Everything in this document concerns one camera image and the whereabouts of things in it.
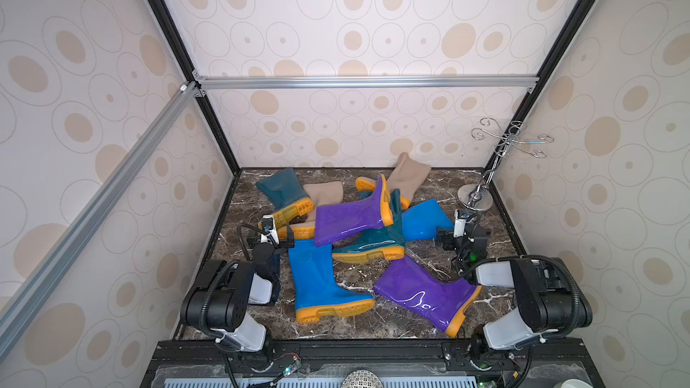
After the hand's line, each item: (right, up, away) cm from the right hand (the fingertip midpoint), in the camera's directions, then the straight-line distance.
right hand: (463, 227), depth 95 cm
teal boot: (-28, -4, -7) cm, 29 cm away
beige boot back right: (-16, +19, +17) cm, 30 cm away
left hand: (-64, +3, -6) cm, 64 cm away
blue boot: (-51, -19, -9) cm, 55 cm away
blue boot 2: (-12, +1, +11) cm, 17 cm away
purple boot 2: (-44, +2, +1) cm, 44 cm away
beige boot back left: (-52, +12, +18) cm, 56 cm away
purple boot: (-12, -21, -16) cm, 29 cm away
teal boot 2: (-66, +13, +15) cm, 69 cm away
